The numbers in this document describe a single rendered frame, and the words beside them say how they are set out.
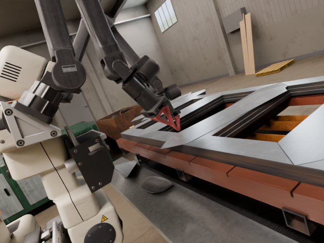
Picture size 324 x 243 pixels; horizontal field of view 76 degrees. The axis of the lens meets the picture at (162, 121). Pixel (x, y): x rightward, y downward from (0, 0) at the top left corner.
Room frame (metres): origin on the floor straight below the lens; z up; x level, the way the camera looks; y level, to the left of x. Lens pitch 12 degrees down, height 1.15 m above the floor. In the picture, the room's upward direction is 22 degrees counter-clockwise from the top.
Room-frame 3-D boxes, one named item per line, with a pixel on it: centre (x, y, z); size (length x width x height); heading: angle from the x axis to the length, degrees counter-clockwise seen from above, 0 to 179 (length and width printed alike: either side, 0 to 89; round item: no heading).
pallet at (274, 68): (6.21, -3.78, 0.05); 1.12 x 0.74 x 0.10; 116
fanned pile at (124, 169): (1.24, 0.32, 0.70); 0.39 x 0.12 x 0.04; 27
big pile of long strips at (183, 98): (1.99, -0.13, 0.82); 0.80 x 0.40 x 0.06; 117
